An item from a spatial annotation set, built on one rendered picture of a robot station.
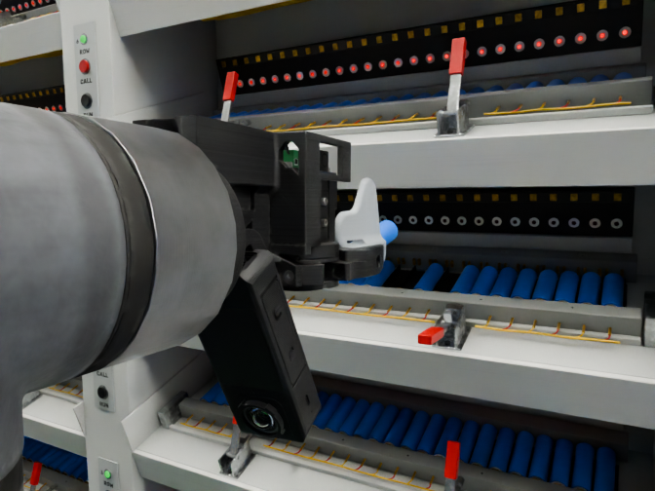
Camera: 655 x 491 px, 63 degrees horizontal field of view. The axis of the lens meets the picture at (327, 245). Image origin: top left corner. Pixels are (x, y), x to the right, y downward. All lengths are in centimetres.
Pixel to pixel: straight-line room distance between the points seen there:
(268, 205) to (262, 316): 6
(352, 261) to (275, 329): 6
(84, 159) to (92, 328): 5
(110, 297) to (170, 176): 5
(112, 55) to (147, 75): 6
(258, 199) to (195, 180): 8
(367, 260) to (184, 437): 54
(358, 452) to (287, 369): 40
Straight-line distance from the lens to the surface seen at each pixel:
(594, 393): 51
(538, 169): 49
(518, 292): 57
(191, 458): 76
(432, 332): 47
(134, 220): 17
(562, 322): 54
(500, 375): 51
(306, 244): 27
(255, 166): 26
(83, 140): 18
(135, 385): 79
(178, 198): 18
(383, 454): 66
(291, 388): 28
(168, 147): 20
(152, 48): 81
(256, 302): 25
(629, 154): 48
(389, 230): 44
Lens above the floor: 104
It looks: 6 degrees down
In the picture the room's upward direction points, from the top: 1 degrees counter-clockwise
